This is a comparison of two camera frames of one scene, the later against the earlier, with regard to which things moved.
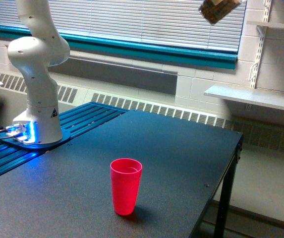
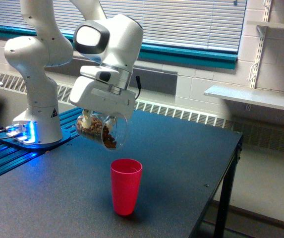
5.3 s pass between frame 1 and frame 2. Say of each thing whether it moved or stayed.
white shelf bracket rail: stayed
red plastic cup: stayed
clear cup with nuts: moved
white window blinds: stayed
